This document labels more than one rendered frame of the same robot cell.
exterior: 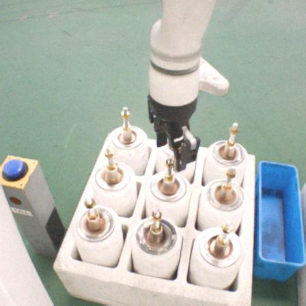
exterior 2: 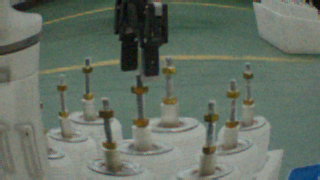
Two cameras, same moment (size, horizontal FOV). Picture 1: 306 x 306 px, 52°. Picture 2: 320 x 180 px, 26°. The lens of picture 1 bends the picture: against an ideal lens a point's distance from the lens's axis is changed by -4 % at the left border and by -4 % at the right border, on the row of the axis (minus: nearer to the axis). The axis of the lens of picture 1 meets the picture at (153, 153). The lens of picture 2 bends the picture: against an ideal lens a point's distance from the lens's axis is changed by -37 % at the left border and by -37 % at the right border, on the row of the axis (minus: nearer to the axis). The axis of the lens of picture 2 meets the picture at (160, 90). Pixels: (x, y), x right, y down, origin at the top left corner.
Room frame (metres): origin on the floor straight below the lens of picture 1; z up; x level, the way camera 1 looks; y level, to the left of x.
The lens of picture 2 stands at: (-0.78, -0.17, 0.58)
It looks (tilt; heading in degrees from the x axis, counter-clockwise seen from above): 12 degrees down; 5
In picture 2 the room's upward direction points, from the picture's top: 2 degrees counter-clockwise
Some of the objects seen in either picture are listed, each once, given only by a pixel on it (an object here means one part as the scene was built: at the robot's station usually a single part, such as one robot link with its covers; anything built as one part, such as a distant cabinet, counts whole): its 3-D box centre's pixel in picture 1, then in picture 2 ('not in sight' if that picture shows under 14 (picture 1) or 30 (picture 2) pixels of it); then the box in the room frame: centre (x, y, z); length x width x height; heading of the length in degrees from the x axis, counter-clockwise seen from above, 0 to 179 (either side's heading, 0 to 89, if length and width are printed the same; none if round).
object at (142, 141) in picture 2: (169, 182); (142, 139); (0.40, -0.03, 0.26); 0.02 x 0.02 x 0.03
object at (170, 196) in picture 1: (168, 186); (142, 148); (0.40, -0.03, 0.25); 0.08 x 0.08 x 0.01
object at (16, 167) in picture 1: (14, 169); not in sight; (0.39, 0.27, 0.32); 0.04 x 0.04 x 0.02
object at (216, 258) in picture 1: (220, 247); (206, 173); (0.26, -0.12, 0.25); 0.08 x 0.08 x 0.01
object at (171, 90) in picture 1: (185, 70); not in sight; (0.41, -0.05, 0.53); 0.11 x 0.09 x 0.06; 117
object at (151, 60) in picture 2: (184, 164); (153, 54); (0.36, -0.05, 0.37); 0.03 x 0.01 x 0.05; 27
